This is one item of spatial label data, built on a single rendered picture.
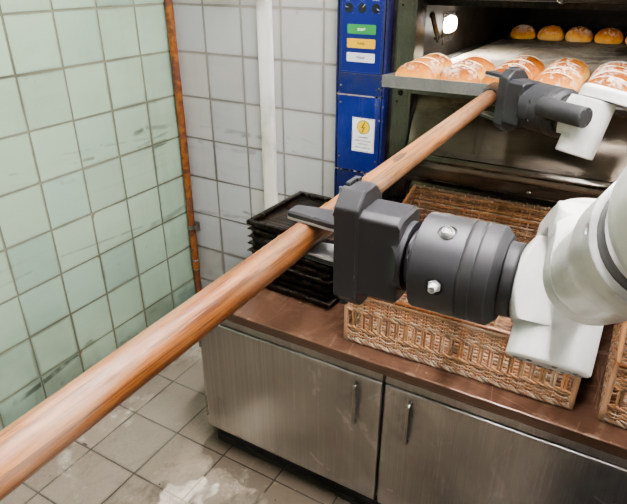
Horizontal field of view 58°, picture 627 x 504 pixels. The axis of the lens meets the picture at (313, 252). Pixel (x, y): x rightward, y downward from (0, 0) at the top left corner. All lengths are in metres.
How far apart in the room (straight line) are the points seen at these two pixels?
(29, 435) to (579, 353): 0.37
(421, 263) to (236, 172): 1.67
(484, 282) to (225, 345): 1.27
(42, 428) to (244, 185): 1.80
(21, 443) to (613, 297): 0.31
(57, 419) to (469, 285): 0.31
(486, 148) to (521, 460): 0.81
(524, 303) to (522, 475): 1.01
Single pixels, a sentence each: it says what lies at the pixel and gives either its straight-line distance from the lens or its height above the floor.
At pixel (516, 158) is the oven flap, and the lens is 1.64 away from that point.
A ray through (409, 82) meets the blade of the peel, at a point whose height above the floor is 1.19.
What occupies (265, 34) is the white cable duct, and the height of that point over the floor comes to 1.25.
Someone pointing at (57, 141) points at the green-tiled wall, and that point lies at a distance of 1.87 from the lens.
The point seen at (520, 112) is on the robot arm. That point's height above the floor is 1.19.
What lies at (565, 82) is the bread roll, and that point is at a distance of 1.33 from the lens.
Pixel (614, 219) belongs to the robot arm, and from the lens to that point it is 0.28.
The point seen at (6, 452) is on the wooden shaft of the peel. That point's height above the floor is 1.21.
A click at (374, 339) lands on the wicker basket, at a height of 0.61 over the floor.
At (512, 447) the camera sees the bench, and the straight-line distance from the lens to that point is 1.41.
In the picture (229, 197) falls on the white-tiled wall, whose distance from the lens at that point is 2.16.
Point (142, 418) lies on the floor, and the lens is 2.17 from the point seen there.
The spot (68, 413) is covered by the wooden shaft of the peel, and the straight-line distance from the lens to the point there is 0.36.
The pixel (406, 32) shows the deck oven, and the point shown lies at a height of 1.27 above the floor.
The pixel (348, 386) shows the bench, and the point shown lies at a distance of 1.49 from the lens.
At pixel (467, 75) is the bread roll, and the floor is 1.22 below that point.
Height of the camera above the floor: 1.43
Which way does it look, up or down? 27 degrees down
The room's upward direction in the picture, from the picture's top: straight up
